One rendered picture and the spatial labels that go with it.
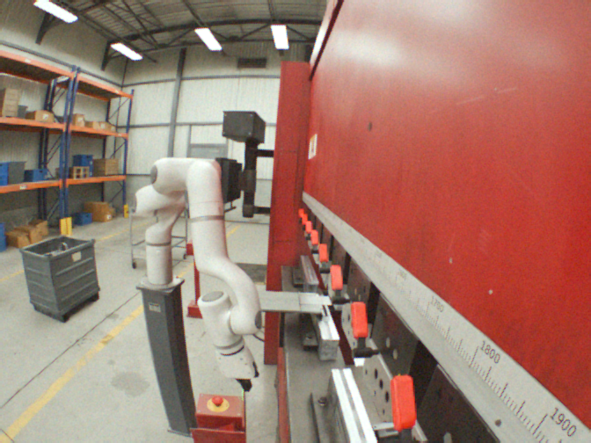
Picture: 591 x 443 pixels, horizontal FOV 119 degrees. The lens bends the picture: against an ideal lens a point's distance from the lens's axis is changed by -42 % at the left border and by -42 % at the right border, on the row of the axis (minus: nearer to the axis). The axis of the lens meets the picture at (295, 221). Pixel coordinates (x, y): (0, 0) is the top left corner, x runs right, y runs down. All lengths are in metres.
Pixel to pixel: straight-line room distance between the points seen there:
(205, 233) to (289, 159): 1.32
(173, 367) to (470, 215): 1.42
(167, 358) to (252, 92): 7.97
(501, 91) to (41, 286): 3.33
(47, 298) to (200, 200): 2.74
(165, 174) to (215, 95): 8.18
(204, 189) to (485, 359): 0.67
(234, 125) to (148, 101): 7.90
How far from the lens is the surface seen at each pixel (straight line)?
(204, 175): 0.75
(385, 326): 0.45
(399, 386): 0.33
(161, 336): 1.43
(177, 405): 1.72
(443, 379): 0.31
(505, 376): 0.25
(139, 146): 9.84
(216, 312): 0.73
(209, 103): 8.99
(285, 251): 2.04
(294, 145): 1.98
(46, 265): 3.10
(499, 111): 0.26
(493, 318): 0.25
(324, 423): 0.82
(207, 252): 0.73
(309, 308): 1.17
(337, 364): 1.08
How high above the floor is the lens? 1.51
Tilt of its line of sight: 9 degrees down
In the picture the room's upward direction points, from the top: 4 degrees clockwise
